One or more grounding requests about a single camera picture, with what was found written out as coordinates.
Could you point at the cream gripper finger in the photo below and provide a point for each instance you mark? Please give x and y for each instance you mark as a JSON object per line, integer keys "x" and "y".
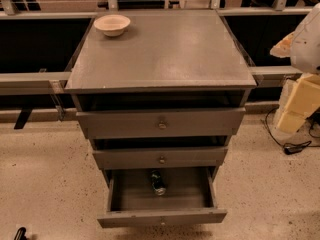
{"x": 299, "y": 100}

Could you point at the green soda can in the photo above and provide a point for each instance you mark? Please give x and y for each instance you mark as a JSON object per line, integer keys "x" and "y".
{"x": 157, "y": 183}

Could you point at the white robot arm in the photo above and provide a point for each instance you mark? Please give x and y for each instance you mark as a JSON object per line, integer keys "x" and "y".
{"x": 302, "y": 46}

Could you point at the grey top drawer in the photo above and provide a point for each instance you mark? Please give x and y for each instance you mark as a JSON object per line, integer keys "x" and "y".
{"x": 161, "y": 122}

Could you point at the grey drawer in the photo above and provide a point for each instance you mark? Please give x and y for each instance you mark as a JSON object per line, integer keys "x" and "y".
{"x": 138, "y": 154}
{"x": 161, "y": 122}
{"x": 189, "y": 199}

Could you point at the grey drawer cabinet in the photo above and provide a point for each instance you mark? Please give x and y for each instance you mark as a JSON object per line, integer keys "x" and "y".
{"x": 163, "y": 60}

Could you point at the grey bottom drawer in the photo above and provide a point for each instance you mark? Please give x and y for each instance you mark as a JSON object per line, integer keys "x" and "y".
{"x": 189, "y": 199}

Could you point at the grey middle drawer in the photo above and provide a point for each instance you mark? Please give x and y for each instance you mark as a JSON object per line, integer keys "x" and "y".
{"x": 138, "y": 154}

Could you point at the beige paper bowl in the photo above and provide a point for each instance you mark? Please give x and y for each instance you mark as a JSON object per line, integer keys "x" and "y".
{"x": 112, "y": 25}

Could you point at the black object floor corner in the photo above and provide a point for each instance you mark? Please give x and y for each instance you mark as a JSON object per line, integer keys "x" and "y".
{"x": 20, "y": 234}

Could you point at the grey metal rail frame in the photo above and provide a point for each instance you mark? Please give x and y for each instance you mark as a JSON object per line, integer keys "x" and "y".
{"x": 19, "y": 31}

